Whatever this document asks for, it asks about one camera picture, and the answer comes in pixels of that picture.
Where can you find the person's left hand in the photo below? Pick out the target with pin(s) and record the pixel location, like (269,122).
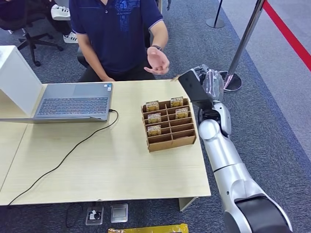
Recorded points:
(156,62)

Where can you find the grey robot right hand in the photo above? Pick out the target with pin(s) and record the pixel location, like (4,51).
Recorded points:
(193,86)

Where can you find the person's left forearm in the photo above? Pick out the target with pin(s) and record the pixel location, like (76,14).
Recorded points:
(160,33)

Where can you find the person's right forearm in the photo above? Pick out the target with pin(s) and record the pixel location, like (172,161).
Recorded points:
(93,61)

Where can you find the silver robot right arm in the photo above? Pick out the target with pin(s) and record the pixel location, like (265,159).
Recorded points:
(226,160)

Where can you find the yellow patterned card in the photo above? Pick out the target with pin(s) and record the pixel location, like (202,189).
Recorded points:
(154,130)
(182,113)
(152,106)
(154,118)
(177,101)

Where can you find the person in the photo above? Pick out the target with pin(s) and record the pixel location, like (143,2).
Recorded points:
(116,38)
(56,25)

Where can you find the brown wooden card holder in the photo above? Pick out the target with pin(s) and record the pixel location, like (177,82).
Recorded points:
(170,141)

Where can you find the black wristwatch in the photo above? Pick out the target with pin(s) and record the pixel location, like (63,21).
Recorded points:
(157,47)

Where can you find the white sneaker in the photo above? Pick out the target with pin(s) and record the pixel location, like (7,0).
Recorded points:
(60,13)
(71,38)

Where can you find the pale wooden desk leg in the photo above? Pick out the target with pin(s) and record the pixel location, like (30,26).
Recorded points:
(187,203)

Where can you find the grey open laptop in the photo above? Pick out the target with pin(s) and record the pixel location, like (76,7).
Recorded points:
(72,103)

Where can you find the red barrier belt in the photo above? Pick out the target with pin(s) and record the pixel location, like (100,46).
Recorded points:
(289,35)

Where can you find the yellow floor tape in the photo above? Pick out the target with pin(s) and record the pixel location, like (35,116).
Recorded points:
(148,229)

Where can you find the closed silver floor socket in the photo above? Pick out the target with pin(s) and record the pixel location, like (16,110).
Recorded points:
(119,213)

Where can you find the black office chair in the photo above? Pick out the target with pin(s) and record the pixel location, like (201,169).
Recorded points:
(32,41)

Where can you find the open silver floor socket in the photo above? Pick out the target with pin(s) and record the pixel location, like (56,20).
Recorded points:
(94,216)

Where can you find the black stanchion post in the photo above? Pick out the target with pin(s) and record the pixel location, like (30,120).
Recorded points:
(215,22)

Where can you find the silver stanchion post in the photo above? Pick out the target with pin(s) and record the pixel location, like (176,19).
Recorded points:
(243,41)

